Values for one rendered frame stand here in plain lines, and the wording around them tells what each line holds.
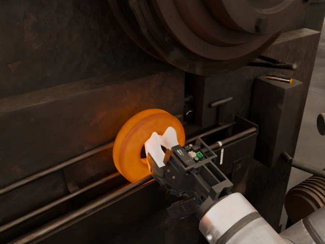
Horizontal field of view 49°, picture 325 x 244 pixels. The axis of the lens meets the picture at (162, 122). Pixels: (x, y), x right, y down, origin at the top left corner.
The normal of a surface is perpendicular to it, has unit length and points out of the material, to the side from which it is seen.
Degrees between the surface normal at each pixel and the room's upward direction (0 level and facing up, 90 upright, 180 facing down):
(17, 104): 0
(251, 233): 22
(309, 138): 0
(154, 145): 89
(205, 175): 90
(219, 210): 41
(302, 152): 0
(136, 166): 89
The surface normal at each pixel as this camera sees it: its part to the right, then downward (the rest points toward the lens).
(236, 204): 0.18, -0.73
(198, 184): -0.81, 0.27
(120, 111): 0.59, 0.39
